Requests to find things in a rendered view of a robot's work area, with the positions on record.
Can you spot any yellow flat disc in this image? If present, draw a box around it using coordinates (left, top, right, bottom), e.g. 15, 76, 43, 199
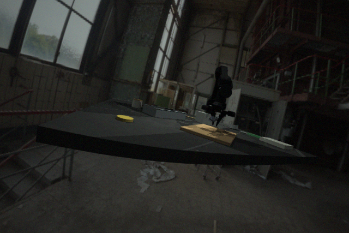
116, 115, 134, 122

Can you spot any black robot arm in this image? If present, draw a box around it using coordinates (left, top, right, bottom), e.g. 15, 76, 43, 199
207, 66, 233, 112

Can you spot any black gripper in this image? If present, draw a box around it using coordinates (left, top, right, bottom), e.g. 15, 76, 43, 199
202, 98, 236, 127

